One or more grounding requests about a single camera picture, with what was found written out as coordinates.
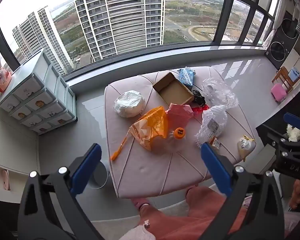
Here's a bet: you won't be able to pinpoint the black stacked dryer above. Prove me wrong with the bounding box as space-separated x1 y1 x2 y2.
280 17 300 42

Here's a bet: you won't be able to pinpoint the black crumpled plastic bag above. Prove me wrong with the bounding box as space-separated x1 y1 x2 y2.
191 89 206 107

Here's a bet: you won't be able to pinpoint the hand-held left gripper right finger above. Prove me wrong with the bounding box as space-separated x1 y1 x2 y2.
200 142 287 240

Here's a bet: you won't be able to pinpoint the orange toothbrush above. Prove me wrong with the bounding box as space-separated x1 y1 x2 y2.
110 136 128 161

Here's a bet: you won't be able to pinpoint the pink round object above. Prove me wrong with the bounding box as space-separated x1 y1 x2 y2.
1 170 11 191

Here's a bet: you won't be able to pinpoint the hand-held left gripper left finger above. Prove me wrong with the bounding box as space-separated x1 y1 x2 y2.
17 143 103 240

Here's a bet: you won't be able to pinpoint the white round wrapped container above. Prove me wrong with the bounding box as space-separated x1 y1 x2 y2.
114 90 145 118

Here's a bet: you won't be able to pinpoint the pink pig toy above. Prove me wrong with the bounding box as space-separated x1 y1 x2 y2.
0 68 13 93

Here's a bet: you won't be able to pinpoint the narrow high-rise building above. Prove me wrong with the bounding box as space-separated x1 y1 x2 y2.
12 5 71 77

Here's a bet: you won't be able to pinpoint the wide high-rise building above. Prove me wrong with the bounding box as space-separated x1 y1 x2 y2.
73 0 167 62

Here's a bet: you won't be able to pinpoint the white fluffy cloth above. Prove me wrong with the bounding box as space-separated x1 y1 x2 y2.
120 224 156 240

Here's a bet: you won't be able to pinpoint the grey round bin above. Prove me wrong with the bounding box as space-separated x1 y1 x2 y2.
91 161 108 189

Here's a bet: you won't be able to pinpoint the black front-load washing machine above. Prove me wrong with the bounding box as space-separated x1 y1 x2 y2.
265 39 295 70

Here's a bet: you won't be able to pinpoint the light blue box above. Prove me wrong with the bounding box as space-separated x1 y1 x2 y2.
288 67 300 82

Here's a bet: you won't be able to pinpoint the blue printed packet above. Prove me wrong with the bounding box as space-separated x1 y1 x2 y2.
177 67 196 90

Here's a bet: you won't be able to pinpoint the orange plastic bag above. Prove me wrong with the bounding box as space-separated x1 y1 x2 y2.
129 106 169 151

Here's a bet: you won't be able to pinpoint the red plastic bag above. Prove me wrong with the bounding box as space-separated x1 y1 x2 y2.
165 103 210 133

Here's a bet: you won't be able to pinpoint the clear bottle with orange cap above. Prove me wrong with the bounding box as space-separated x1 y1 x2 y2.
165 127 188 153

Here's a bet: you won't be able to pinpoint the clear plastic bag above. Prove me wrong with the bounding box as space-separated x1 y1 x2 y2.
202 78 239 110

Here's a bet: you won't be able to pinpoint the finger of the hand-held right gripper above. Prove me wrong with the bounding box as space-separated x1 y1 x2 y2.
265 112 300 147

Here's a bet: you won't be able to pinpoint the person's legs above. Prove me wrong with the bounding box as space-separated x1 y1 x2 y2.
131 186 248 240

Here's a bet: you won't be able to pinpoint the white foam net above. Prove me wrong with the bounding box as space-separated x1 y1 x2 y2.
194 105 228 147

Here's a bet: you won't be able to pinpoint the cream yellow snack bag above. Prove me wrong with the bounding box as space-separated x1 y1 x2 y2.
237 135 256 162

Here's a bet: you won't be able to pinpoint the open cardboard box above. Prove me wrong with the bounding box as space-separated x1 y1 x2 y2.
152 72 195 107

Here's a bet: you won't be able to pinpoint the pink upholstered ottoman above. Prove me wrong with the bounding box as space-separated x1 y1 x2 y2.
104 66 257 198

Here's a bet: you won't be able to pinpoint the pale blue drawer cabinet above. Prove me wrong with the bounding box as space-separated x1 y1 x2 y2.
0 48 77 136

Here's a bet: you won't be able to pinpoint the small white orange snack packet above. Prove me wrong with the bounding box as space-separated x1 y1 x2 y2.
209 137 222 151

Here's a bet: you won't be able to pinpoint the person's right hand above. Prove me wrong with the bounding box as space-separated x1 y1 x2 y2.
291 180 300 206

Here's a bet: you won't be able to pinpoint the small wooden chair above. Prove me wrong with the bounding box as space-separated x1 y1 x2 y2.
272 66 300 94

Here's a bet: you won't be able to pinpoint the black window frame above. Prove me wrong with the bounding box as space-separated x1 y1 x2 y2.
0 0 281 80

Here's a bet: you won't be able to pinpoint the pink cushion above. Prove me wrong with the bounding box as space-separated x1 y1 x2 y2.
271 83 288 103

